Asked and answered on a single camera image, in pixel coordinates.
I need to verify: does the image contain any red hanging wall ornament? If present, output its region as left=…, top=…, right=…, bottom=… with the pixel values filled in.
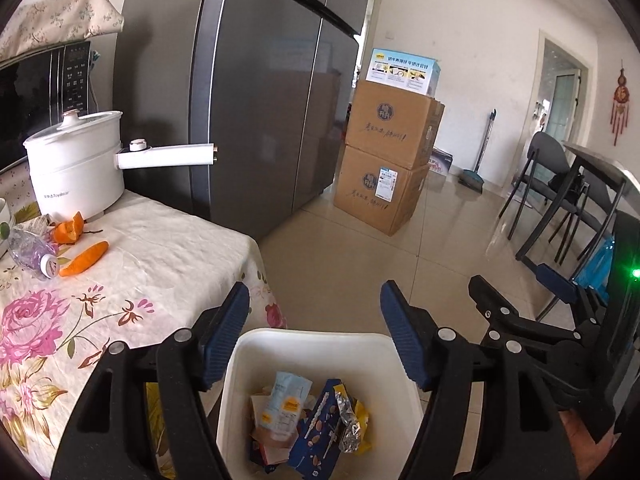
left=608, top=61, right=632, bottom=147

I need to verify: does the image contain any blue white appliance box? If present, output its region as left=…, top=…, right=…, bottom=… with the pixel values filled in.
left=364, top=48, right=442, bottom=97

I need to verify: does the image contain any yellow silver foil wrapper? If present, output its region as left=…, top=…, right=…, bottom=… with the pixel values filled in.
left=333, top=383, right=372, bottom=457

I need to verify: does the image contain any white electric cooking pot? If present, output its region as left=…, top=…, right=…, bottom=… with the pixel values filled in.
left=22, top=109, right=220, bottom=224

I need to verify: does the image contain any floral tablecloth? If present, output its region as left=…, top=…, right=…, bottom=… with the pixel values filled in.
left=0, top=160, right=289, bottom=480

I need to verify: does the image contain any blue broom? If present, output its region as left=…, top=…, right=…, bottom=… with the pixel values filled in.
left=458, top=108, right=497, bottom=195

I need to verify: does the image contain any person's right hand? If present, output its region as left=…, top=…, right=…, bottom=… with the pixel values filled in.
left=559, top=407, right=619, bottom=480

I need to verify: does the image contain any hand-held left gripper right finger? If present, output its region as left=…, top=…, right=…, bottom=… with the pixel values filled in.
left=380, top=280, right=579, bottom=480

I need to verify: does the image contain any black microwave oven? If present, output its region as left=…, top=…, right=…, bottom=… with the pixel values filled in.
left=0, top=40, right=94, bottom=174

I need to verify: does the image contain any dark dining table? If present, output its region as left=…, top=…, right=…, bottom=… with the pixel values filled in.
left=514, top=142, right=640, bottom=322

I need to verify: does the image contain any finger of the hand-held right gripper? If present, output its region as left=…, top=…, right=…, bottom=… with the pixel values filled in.
left=534, top=263, right=609, bottom=332
left=468, top=274, right=587, bottom=357

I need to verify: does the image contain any floral cover cloth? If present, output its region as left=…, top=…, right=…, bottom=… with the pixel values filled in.
left=0, top=0, right=125, bottom=62

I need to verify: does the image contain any blue printed carton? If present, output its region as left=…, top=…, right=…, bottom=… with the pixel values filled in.
left=289, top=378, right=352, bottom=479

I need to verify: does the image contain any glass door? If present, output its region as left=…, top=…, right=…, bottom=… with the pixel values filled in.
left=524, top=29, right=599, bottom=162

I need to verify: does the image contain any labelled cardboard box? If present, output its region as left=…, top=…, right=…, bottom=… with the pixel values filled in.
left=333, top=145, right=431, bottom=237

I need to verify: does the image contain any grey refrigerator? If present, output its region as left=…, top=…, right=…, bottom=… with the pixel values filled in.
left=119, top=0, right=377, bottom=239

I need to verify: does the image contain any brown pink packet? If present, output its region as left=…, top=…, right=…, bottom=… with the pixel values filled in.
left=249, top=394, right=298, bottom=467

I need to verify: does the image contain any orange peel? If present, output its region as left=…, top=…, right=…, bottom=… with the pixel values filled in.
left=49, top=211, right=104, bottom=247

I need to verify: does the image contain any blue plastic bag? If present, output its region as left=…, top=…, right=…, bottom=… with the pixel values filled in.
left=574, top=236, right=615, bottom=292

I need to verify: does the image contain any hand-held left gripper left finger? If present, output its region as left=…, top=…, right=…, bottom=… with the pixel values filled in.
left=50, top=281, right=250, bottom=480

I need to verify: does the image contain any plain cardboard box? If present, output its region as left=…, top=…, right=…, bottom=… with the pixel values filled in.
left=343, top=80, right=446, bottom=171

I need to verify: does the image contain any white green container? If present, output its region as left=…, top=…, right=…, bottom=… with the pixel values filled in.
left=0, top=197, right=16, bottom=257

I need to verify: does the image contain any crushed clear plastic bottle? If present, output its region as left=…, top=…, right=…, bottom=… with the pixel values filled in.
left=7, top=225, right=61, bottom=281

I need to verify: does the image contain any light blue white packet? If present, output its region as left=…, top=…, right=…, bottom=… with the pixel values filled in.
left=252, top=370, right=314, bottom=442

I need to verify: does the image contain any orange carrot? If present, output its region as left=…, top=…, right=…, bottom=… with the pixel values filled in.
left=58, top=240, right=110, bottom=278

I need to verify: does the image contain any white plastic trash bin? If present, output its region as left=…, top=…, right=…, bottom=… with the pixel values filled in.
left=216, top=328, right=427, bottom=480

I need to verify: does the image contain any dark grey chair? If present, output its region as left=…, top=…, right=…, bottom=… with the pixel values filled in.
left=499, top=131, right=583, bottom=262
left=550, top=170, right=623, bottom=267

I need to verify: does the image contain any printed white box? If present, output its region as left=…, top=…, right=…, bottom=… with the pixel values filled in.
left=428, top=148, right=455, bottom=177

